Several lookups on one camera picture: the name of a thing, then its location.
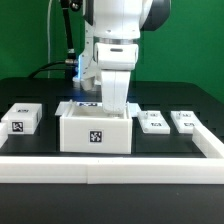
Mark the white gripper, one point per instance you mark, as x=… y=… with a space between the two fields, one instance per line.
x=115 y=62

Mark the white cabinet body box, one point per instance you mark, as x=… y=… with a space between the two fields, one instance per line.
x=96 y=132

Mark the small white cabinet top block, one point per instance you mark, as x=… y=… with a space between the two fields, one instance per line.
x=23 y=118

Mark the white marker base sheet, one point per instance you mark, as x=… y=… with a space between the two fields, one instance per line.
x=81 y=107

